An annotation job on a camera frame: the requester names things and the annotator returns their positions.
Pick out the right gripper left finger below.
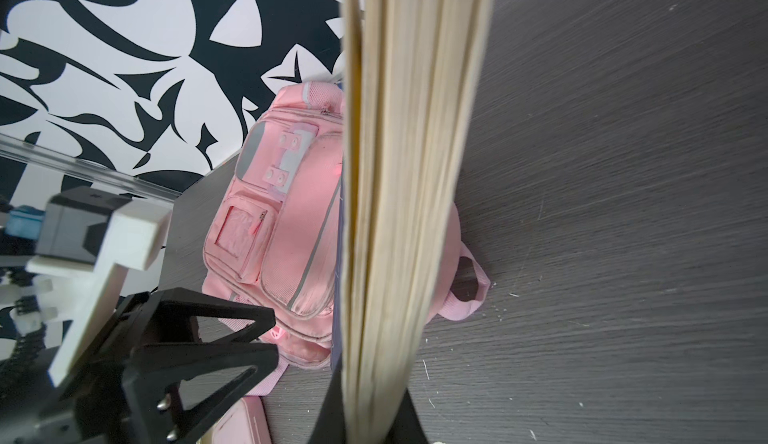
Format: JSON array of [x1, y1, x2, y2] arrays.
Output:
[[308, 365, 345, 444]]

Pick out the blue book yellow label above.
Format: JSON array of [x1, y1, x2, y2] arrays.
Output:
[[336, 0, 494, 443]]

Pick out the pink student backpack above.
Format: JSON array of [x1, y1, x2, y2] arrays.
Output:
[[200, 80, 492, 397]]

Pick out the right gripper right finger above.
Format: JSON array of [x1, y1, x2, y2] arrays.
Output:
[[386, 390, 429, 444]]

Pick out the pink pencil case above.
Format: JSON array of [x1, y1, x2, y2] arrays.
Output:
[[198, 396, 272, 444]]

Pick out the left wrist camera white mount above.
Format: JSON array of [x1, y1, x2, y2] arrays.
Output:
[[1, 187, 171, 388]]

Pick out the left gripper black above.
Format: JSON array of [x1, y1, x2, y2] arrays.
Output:
[[1, 287, 278, 443]]

